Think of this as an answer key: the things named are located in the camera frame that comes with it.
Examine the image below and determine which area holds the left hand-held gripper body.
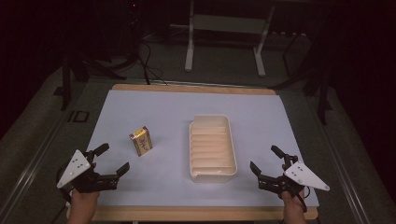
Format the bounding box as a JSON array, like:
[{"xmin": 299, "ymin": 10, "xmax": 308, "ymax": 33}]
[{"xmin": 56, "ymin": 149, "xmax": 120, "ymax": 194}]

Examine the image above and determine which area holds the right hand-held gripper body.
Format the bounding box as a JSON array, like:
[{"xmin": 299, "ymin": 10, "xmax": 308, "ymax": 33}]
[{"xmin": 258, "ymin": 154, "xmax": 331, "ymax": 199}]

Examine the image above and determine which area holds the yellow patterned small box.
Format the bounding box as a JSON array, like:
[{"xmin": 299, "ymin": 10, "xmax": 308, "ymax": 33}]
[{"xmin": 129, "ymin": 125, "xmax": 154, "ymax": 158}]

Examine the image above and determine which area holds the white ribbed plastic tray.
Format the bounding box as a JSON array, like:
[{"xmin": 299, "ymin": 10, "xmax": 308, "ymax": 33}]
[{"xmin": 188, "ymin": 113, "xmax": 238, "ymax": 184}]

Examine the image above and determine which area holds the person's left hand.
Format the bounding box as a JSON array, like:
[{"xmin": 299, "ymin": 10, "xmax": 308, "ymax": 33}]
[{"xmin": 68, "ymin": 188, "xmax": 101, "ymax": 218}]

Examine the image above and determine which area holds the person's right hand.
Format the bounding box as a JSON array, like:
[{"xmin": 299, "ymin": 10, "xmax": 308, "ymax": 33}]
[{"xmin": 281, "ymin": 191, "xmax": 308, "ymax": 218}]

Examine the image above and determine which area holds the light blue table mat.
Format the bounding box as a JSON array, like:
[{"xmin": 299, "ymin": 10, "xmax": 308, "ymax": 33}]
[{"xmin": 65, "ymin": 89, "xmax": 320, "ymax": 208}]

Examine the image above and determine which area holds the black tripod stand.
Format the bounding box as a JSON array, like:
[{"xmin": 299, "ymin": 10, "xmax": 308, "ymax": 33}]
[
  {"xmin": 269, "ymin": 31, "xmax": 333, "ymax": 126},
  {"xmin": 53, "ymin": 52, "xmax": 127, "ymax": 112}
]

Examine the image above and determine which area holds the dark device with red light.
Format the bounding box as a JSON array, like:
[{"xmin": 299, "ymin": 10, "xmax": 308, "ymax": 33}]
[{"xmin": 123, "ymin": 0, "xmax": 143, "ymax": 62}]

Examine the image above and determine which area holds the white metal stand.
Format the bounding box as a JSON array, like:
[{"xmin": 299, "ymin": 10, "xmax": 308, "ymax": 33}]
[{"xmin": 184, "ymin": 0, "xmax": 276, "ymax": 78}]

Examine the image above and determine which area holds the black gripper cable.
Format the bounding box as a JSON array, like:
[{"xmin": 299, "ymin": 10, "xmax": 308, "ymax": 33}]
[{"xmin": 297, "ymin": 186, "xmax": 311, "ymax": 214}]

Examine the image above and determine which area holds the black floor bracket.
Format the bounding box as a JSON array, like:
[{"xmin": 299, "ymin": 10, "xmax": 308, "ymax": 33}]
[{"xmin": 67, "ymin": 109, "xmax": 91, "ymax": 123}]

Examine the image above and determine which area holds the black floor cable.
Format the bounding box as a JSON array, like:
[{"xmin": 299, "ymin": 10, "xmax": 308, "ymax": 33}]
[{"xmin": 136, "ymin": 39, "xmax": 169, "ymax": 86}]

